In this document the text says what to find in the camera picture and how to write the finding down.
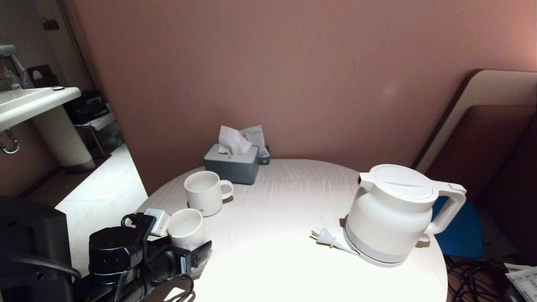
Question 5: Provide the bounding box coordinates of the chrome drain pipe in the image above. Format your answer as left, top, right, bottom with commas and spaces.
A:
0, 128, 20, 154

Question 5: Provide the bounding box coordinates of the white tissue sheet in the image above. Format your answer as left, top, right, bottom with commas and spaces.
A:
218, 125, 253, 155

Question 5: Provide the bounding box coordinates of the beige sink pedestal column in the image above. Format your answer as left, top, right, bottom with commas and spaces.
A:
30, 106, 95, 171

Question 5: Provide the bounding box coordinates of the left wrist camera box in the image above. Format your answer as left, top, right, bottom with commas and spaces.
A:
143, 208, 172, 237

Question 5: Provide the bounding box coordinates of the brown wooden holder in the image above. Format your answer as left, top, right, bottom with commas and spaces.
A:
26, 64, 58, 88

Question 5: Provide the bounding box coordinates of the white electric kettle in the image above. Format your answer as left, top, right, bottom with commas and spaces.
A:
343, 164, 467, 266

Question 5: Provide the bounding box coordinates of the white sink basin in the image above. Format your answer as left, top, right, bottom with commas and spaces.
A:
0, 87, 81, 132

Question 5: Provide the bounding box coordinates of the grey-blue tissue box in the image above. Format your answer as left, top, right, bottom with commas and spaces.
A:
204, 143, 260, 185

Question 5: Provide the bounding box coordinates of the grey plastic bag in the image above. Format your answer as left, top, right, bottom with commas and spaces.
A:
99, 123, 124, 153

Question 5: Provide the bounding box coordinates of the white power plug with cord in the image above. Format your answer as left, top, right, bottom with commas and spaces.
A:
311, 228, 360, 255

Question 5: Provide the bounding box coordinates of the black floor cable bundle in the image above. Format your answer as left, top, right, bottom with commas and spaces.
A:
445, 256, 510, 302

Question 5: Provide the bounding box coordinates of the black box device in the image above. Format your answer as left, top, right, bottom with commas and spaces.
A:
63, 91, 109, 125

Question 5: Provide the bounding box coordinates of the beige rounded board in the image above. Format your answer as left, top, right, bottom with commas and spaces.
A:
415, 70, 537, 173

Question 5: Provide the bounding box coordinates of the metal-legged stool shelf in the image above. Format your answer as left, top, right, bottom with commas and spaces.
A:
76, 113, 116, 159

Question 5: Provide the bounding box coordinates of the white paper packet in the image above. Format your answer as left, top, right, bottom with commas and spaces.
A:
240, 125, 269, 157

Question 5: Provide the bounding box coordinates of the smooth white cup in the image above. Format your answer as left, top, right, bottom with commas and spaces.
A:
167, 208, 207, 251

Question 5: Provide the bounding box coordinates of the white ribbed mug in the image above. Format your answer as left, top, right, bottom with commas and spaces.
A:
184, 170, 234, 218

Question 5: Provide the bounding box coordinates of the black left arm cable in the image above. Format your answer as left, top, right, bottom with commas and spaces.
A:
0, 213, 196, 302

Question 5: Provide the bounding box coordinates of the round white kettle base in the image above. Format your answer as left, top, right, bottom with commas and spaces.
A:
343, 217, 409, 268

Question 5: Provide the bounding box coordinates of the printed paper sheet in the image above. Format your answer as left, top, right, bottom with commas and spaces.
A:
506, 264, 537, 302

